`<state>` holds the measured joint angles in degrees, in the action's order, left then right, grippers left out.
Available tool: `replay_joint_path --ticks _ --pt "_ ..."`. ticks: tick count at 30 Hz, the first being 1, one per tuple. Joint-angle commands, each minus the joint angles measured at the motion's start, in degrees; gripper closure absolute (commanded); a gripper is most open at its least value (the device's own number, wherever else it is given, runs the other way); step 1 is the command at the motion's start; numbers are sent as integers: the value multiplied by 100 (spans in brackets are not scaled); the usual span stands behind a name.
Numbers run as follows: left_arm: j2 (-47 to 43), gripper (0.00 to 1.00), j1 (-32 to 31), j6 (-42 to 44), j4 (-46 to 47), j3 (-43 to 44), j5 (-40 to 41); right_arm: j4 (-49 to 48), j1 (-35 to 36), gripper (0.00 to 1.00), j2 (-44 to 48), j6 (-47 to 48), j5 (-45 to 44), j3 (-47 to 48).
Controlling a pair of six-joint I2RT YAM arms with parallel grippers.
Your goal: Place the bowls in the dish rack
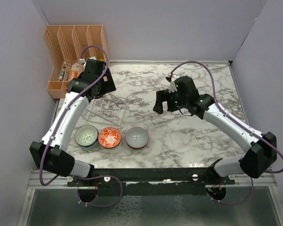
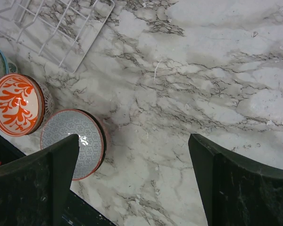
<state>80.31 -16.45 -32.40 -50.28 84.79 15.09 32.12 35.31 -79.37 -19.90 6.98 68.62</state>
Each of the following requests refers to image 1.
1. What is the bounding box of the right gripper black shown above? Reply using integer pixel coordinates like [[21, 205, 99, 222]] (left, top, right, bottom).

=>
[[153, 88, 188, 114]]

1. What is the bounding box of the orange floral bowl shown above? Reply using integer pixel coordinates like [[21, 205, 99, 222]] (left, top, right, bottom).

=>
[[98, 127, 122, 149]]

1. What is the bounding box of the green patterned bowl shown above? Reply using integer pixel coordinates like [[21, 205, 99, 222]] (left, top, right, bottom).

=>
[[75, 125, 99, 148]]

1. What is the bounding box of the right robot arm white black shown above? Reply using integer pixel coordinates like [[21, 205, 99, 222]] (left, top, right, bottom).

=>
[[153, 76, 277, 184]]

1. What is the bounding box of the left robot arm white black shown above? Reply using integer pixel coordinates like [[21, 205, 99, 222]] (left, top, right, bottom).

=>
[[29, 58, 116, 186]]

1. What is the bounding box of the white green glue bottle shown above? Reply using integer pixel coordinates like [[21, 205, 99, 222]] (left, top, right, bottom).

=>
[[58, 67, 66, 81]]

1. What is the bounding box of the orange plastic desk organizer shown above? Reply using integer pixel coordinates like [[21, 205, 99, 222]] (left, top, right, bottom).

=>
[[43, 25, 108, 99]]

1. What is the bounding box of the white wire dish rack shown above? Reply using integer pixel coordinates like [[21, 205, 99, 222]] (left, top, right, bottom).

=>
[[82, 94, 127, 126]]

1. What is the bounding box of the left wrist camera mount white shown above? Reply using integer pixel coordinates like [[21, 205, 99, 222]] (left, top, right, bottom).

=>
[[79, 56, 97, 64]]

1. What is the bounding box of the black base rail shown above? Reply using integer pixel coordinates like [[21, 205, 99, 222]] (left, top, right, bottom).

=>
[[67, 167, 234, 196]]

